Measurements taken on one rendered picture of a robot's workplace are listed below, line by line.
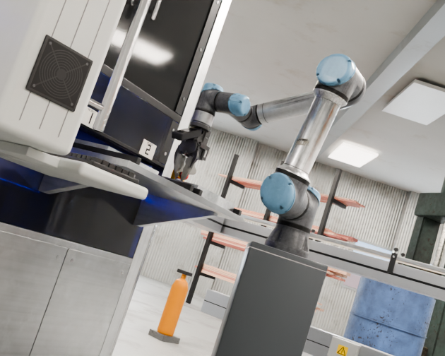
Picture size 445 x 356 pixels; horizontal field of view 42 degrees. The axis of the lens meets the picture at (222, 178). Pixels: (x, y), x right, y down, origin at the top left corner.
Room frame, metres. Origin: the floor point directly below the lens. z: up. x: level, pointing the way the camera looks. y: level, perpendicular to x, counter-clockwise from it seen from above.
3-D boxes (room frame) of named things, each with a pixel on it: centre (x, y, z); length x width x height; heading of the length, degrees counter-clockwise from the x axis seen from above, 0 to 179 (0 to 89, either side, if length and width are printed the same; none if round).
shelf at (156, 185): (2.02, 0.27, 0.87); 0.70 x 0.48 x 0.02; 147
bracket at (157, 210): (2.23, 0.12, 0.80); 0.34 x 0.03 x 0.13; 57
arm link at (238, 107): (2.01, 0.04, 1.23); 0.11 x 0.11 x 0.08; 57
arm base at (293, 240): (1.94, -0.28, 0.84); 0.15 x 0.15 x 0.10
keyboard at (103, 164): (1.47, 0.38, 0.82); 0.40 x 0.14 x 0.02; 46
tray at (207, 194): (2.14, 0.14, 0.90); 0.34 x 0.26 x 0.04; 56
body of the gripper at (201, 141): (2.06, 0.13, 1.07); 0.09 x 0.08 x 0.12; 147
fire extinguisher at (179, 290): (4.71, 0.04, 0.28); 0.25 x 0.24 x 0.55; 90
